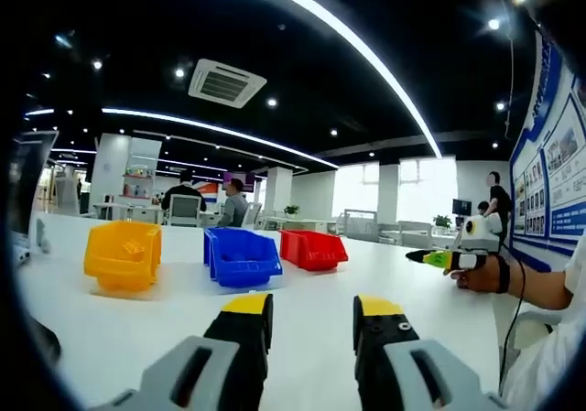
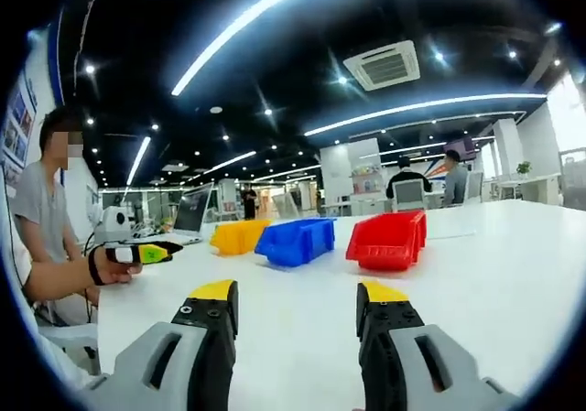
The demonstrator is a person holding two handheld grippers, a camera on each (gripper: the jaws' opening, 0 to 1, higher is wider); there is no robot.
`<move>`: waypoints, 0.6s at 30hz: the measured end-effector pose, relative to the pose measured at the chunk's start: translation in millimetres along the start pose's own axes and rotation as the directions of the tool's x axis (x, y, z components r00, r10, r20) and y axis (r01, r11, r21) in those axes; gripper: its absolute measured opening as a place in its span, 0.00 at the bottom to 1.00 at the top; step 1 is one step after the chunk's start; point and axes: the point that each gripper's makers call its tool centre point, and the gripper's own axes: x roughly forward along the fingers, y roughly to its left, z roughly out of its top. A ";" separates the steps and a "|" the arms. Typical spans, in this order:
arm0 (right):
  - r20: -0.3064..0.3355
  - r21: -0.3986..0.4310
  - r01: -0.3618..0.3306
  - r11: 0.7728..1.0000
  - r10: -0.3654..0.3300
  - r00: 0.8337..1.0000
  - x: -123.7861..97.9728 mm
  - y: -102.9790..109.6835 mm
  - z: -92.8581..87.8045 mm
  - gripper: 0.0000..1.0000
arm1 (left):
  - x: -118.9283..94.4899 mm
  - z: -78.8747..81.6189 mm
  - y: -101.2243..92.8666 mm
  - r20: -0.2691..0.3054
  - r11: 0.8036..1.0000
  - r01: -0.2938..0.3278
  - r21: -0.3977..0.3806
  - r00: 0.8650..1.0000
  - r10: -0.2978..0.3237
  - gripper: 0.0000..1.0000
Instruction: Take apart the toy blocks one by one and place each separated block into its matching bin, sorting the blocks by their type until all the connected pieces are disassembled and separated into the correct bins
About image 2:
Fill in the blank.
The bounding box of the long ceiling light strip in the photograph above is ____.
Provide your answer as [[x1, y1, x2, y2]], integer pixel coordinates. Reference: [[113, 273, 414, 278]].
[[303, 92, 548, 137], [170, 0, 341, 98]]

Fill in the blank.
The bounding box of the yellow plastic bin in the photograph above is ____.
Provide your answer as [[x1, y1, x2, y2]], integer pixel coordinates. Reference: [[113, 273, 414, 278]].
[[209, 219, 273, 259]]

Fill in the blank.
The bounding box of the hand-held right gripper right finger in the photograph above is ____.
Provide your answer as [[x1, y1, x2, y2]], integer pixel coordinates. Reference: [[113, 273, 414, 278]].
[[355, 281, 523, 411]]

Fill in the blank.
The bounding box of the person's left hand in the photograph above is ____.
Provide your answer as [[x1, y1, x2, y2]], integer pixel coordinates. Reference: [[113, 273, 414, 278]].
[[89, 245, 145, 287]]

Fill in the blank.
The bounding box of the white chair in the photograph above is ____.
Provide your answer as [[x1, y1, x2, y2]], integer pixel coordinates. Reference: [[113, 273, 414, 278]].
[[38, 322, 103, 376]]

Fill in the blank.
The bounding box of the white laptop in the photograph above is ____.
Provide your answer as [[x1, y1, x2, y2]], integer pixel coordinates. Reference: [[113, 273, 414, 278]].
[[157, 181, 217, 246]]

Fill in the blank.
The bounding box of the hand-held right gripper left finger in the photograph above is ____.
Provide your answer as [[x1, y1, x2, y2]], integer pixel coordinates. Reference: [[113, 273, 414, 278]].
[[84, 278, 240, 411]]

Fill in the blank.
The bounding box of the blue and white wall poster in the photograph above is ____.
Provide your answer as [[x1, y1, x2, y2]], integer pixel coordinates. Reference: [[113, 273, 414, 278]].
[[0, 74, 39, 177]]

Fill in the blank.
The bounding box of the grey mesh office chair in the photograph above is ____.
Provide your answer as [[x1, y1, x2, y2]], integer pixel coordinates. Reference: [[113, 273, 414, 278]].
[[463, 170, 484, 204], [393, 178, 429, 212]]

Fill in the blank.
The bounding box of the blue plastic bin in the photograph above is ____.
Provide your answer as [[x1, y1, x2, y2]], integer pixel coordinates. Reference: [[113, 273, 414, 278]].
[[254, 216, 339, 269]]

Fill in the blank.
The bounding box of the ceiling air conditioner vent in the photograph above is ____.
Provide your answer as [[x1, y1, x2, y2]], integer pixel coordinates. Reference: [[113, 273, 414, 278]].
[[342, 39, 422, 93]]

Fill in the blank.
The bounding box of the red plastic bin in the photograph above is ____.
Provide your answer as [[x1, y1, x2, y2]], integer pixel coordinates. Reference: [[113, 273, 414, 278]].
[[345, 209, 429, 274]]

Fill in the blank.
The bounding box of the wall screen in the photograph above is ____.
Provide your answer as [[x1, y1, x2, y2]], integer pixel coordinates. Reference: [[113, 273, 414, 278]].
[[442, 135, 478, 161]]

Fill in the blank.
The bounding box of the white office desk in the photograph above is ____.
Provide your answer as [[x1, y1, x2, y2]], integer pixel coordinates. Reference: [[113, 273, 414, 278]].
[[495, 172, 563, 204]]

